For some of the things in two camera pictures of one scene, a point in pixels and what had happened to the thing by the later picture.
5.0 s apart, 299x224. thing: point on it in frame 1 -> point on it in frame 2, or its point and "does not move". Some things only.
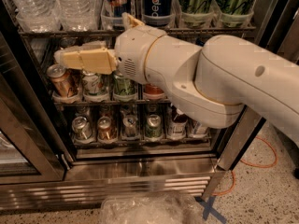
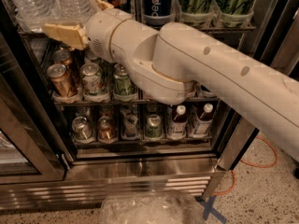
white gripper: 132,50 -> 99,32
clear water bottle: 78,7 does not move
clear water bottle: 35,8 does not move
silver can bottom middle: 130,126 does not move
